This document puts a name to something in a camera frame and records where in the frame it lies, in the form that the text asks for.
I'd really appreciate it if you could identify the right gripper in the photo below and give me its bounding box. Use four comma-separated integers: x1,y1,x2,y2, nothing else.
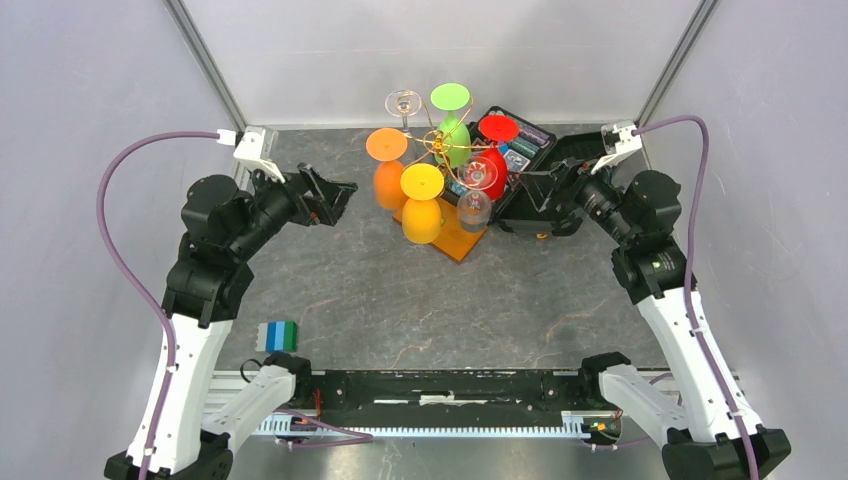
518,148,638,245

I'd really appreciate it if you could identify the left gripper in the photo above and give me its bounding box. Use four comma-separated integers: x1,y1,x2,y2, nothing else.
229,158,357,259

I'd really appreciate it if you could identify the red wine glass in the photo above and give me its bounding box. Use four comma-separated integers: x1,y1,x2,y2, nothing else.
478,115,520,202

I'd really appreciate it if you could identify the yellow wine glass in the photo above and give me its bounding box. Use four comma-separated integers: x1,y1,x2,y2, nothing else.
400,163,444,244

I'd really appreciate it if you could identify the clear wine glass front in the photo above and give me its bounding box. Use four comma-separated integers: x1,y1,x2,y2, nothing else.
456,156,498,233

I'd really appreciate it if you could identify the clear wine glass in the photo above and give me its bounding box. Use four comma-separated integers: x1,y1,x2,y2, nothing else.
384,89,422,164
456,156,498,233

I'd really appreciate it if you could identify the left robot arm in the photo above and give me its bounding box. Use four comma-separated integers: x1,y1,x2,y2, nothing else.
104,164,358,479

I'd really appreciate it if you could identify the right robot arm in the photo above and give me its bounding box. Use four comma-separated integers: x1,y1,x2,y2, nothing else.
509,158,791,479

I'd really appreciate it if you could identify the orange wine glass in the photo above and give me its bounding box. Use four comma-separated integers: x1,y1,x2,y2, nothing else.
366,128,408,211

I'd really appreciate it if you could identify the clear wine glass back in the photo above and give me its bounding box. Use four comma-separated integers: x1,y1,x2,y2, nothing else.
384,89,422,164

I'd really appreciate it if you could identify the green wine glass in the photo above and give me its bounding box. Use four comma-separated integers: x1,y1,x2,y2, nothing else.
430,82,471,168

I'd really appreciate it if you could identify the black poker chip case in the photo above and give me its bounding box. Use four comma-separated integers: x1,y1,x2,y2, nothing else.
486,106,600,237

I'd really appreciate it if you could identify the blue green block stack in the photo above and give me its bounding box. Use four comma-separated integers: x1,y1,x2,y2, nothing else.
255,321,299,353

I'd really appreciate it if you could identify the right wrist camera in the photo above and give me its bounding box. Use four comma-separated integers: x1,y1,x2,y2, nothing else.
590,120,643,174

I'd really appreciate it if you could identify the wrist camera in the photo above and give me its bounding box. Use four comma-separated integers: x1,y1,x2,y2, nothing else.
234,126,286,184
590,120,643,174

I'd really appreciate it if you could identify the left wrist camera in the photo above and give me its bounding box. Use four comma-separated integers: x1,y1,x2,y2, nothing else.
234,126,286,184

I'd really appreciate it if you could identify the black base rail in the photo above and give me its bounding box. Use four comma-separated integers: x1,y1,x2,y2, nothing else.
205,352,670,452

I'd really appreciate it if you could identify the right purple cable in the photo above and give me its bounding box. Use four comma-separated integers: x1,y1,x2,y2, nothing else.
632,115,761,480

